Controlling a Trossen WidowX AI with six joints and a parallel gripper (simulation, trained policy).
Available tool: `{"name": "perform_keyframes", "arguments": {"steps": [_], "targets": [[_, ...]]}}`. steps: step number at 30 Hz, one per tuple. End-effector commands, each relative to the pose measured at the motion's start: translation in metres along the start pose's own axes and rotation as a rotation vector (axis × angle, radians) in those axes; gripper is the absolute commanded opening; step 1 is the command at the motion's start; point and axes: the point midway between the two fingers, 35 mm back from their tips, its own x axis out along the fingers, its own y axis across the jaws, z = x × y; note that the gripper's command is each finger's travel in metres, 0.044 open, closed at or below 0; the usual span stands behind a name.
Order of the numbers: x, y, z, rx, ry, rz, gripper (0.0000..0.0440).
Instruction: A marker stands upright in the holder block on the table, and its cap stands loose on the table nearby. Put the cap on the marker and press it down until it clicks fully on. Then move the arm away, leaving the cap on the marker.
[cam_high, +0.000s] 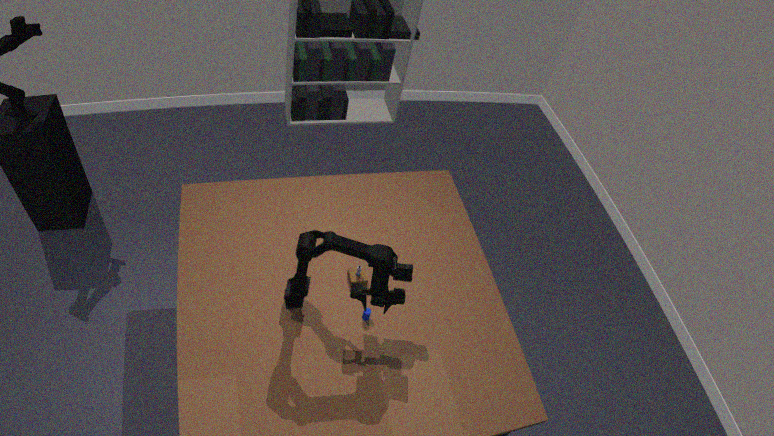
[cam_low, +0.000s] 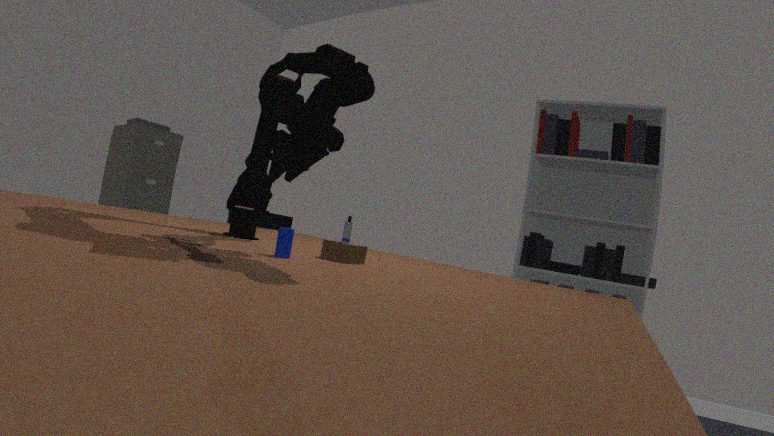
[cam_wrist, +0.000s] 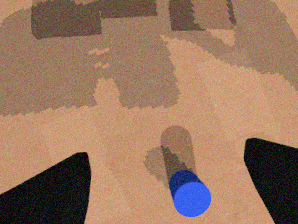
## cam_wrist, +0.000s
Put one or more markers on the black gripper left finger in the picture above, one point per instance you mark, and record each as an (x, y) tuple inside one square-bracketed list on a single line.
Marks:
[(57, 196)]

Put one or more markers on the blue cylinder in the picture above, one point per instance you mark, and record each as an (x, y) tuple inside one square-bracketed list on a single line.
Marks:
[(190, 196)]

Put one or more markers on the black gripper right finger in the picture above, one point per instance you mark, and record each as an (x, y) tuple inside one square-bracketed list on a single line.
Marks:
[(273, 168)]

